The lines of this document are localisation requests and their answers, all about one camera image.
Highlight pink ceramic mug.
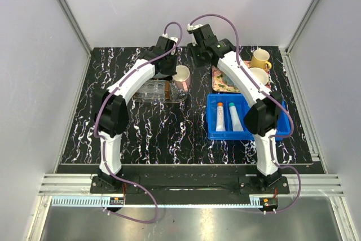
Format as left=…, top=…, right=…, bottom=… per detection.
left=172, top=65, right=191, bottom=92

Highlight clear acrylic tray wooden handles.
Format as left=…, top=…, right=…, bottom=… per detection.
left=133, top=80, right=188, bottom=103

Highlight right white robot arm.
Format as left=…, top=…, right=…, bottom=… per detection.
left=187, top=24, right=283, bottom=194

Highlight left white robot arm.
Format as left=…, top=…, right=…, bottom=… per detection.
left=91, top=34, right=179, bottom=193

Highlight floral serving tray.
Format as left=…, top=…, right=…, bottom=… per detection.
left=211, top=60, right=271, bottom=94

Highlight orange cap toothpaste tube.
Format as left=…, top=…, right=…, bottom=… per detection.
left=215, top=102, right=226, bottom=132

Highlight teal cap toothpaste tube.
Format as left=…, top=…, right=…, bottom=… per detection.
left=228, top=103, right=244, bottom=132

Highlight teal ceramic plate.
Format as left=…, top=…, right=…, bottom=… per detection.
left=152, top=73, right=173, bottom=80

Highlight yellow mug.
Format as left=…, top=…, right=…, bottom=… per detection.
left=250, top=49, right=272, bottom=71

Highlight white cream mug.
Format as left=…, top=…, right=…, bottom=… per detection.
left=249, top=67, right=269, bottom=86

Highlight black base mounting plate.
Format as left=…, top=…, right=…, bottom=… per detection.
left=90, top=165, right=290, bottom=205

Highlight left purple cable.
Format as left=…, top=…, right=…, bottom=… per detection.
left=94, top=22, right=184, bottom=223

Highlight purple cable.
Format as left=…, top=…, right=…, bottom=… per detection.
left=94, top=22, right=184, bottom=223
left=187, top=14, right=302, bottom=214

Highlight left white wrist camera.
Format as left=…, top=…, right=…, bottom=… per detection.
left=162, top=33, right=179, bottom=55

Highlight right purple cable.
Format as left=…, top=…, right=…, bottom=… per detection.
left=187, top=14, right=302, bottom=214

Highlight aluminium rail frame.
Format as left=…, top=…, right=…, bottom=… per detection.
left=32, top=46, right=360, bottom=240

